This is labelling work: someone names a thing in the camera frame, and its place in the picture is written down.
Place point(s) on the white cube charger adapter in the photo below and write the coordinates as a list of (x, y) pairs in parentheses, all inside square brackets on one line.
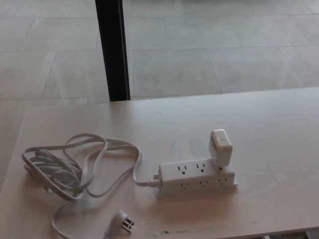
[(221, 148)]

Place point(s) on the white angled three-prong plug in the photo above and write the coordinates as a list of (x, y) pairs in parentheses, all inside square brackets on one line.
[(122, 220)]

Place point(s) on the white six-outlet power strip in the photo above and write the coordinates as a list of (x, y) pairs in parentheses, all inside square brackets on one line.
[(192, 177)]

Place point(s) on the black vertical window frame post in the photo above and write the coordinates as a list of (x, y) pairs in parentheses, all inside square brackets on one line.
[(112, 49)]

